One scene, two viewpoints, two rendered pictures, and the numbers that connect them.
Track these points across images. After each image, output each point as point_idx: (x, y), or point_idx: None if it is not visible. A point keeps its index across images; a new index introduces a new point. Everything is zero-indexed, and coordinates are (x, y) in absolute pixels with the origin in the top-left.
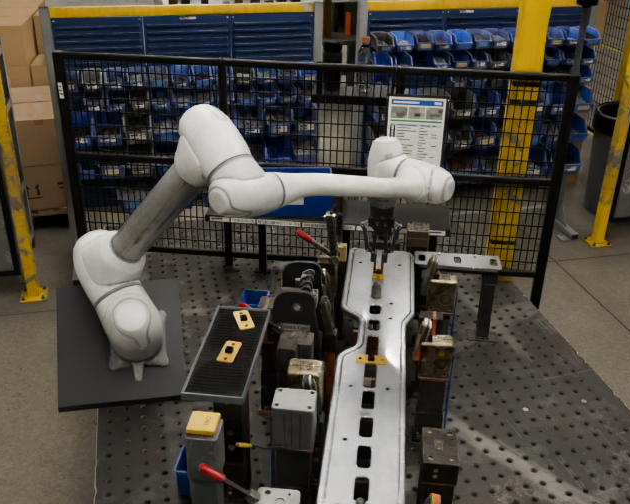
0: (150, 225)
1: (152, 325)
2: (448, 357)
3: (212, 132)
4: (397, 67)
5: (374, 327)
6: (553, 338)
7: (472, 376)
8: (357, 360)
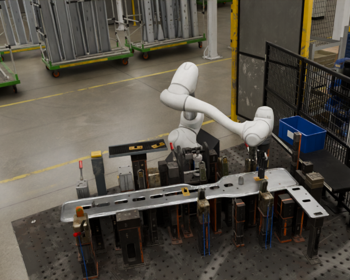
0: None
1: (176, 143)
2: (200, 211)
3: (176, 72)
4: None
5: (237, 198)
6: None
7: (266, 259)
8: (181, 188)
